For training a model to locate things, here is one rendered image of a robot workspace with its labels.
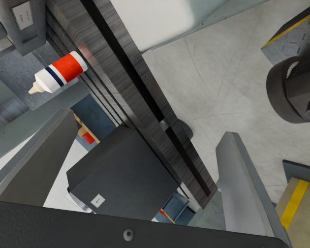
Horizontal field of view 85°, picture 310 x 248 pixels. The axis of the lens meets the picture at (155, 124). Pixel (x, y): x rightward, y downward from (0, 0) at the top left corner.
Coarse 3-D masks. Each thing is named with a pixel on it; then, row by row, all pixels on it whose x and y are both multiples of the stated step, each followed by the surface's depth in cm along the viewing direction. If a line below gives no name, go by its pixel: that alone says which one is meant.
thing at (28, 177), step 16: (64, 112) 10; (48, 128) 9; (64, 128) 10; (32, 144) 8; (48, 144) 9; (64, 144) 10; (16, 160) 7; (32, 160) 8; (48, 160) 9; (0, 176) 7; (16, 176) 7; (32, 176) 8; (48, 176) 9; (0, 192) 6; (16, 192) 7; (32, 192) 8; (48, 192) 9
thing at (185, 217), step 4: (188, 208) 675; (184, 212) 666; (188, 212) 657; (192, 212) 649; (180, 216) 662; (184, 216) 654; (188, 216) 645; (192, 216) 637; (176, 220) 656; (180, 220) 648; (184, 220) 641; (188, 220) 632; (180, 224) 637; (184, 224) 629
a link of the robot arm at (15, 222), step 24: (0, 216) 5; (24, 216) 5; (48, 216) 5; (72, 216) 5; (96, 216) 5; (0, 240) 4; (24, 240) 4; (48, 240) 4; (72, 240) 4; (96, 240) 5; (120, 240) 5; (144, 240) 5; (168, 240) 5; (192, 240) 5; (216, 240) 5; (240, 240) 5; (264, 240) 5
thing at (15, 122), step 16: (0, 96) 58; (16, 96) 60; (64, 96) 68; (80, 96) 72; (0, 112) 58; (16, 112) 60; (32, 112) 63; (48, 112) 66; (0, 128) 59; (16, 128) 61; (32, 128) 64; (0, 144) 60; (16, 144) 62
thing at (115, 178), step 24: (120, 144) 38; (144, 144) 41; (72, 168) 43; (96, 168) 36; (120, 168) 38; (144, 168) 42; (72, 192) 34; (96, 192) 36; (120, 192) 39; (144, 192) 42; (168, 192) 46; (120, 216) 40; (144, 216) 43
